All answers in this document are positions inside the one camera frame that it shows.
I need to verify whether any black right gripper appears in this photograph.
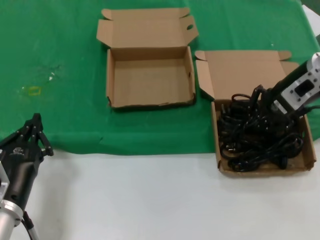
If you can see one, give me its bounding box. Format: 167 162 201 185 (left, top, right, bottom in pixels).
249 61 310 133

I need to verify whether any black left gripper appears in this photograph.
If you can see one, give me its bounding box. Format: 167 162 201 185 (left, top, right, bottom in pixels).
0 112 55 210

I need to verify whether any open cardboard box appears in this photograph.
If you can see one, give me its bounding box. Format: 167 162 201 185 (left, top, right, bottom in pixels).
96 7 200 111
194 49 317 179

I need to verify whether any yellow tape square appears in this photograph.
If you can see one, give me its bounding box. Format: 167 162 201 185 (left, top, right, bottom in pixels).
27 86 42 97

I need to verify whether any green table cloth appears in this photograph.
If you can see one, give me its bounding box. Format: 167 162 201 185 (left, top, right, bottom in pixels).
0 0 320 157

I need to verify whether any white paper sheet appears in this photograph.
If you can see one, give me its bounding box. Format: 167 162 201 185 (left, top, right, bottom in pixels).
301 4 320 29

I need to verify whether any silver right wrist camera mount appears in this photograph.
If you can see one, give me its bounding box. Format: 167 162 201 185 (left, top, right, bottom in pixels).
271 72 320 116

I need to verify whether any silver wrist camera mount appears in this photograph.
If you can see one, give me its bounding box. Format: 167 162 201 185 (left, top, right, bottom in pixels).
0 159 11 201
271 72 320 116

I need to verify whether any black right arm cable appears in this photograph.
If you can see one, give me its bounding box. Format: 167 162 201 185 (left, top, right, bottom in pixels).
298 106 320 118

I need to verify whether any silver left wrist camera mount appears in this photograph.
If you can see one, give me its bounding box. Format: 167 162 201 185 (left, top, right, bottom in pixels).
0 159 11 201

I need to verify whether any left arm connector cable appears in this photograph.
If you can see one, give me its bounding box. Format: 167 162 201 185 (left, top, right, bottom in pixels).
21 211 40 240

